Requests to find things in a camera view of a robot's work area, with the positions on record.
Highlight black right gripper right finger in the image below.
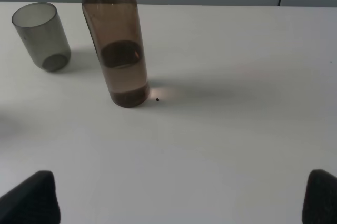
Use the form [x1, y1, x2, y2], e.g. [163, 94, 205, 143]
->
[302, 169, 336, 224]

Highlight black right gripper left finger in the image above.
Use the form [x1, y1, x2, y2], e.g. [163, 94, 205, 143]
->
[1, 170, 61, 224]

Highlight brown translucent water bottle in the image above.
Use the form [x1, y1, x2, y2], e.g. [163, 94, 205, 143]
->
[82, 0, 150, 108]

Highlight grey translucent cup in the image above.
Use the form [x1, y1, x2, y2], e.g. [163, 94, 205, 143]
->
[12, 3, 71, 73]

